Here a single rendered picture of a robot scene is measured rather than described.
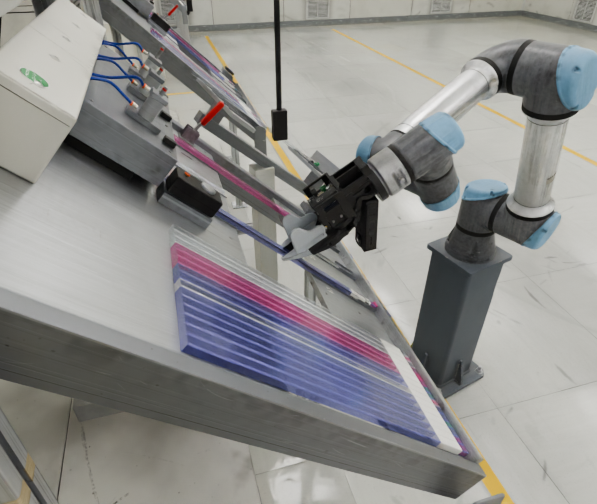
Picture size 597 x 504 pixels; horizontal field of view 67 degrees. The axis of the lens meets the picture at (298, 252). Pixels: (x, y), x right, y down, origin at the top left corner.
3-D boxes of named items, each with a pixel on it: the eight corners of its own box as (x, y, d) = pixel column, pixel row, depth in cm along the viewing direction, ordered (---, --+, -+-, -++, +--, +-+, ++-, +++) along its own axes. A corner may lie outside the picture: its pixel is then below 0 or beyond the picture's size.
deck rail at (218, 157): (313, 245, 123) (329, 228, 121) (316, 249, 121) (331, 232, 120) (48, 71, 83) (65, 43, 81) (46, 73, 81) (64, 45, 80)
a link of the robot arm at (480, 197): (470, 208, 144) (480, 169, 136) (509, 226, 136) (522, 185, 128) (447, 221, 138) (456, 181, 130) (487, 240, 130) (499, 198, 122)
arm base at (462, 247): (468, 231, 151) (474, 205, 146) (505, 254, 141) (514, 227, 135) (434, 244, 145) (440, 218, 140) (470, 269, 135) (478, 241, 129)
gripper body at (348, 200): (298, 191, 79) (355, 149, 78) (321, 222, 84) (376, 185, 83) (311, 212, 73) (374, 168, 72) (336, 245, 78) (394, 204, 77)
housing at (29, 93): (65, 92, 84) (107, 28, 80) (4, 229, 46) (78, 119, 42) (20, 63, 79) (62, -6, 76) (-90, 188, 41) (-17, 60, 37)
